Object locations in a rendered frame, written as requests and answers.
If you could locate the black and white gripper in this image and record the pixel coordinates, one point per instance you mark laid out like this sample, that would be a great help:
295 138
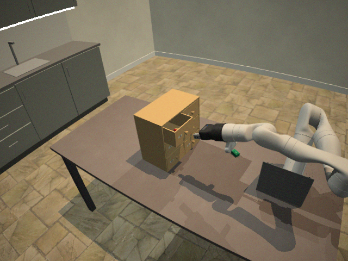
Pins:
218 132

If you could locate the wooden drawer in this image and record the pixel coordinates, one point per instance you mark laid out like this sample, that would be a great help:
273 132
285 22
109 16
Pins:
196 122
175 156
169 149
184 127
192 110
190 142

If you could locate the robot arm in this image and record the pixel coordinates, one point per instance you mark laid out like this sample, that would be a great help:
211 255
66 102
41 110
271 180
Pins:
299 150

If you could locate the small brown wooden chest of drawers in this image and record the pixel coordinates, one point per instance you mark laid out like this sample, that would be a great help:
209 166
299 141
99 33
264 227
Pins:
150 120

